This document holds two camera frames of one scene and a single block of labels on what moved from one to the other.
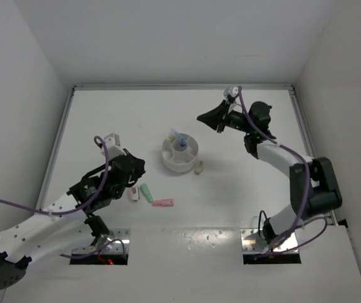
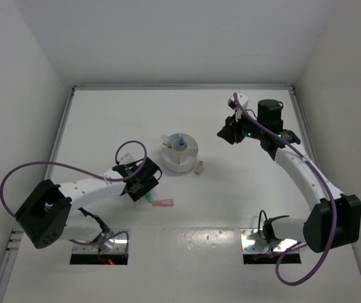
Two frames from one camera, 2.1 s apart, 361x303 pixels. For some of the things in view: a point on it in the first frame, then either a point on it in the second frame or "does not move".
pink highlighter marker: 168,202 does not move
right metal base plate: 251,242 does not move
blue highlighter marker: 173,131 -> 169,138
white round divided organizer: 177,158 does not move
